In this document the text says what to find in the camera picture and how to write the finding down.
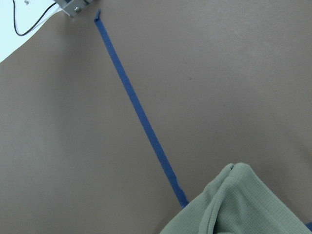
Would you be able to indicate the olive green long-sleeve shirt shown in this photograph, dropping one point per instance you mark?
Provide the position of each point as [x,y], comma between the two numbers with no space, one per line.
[236,202]

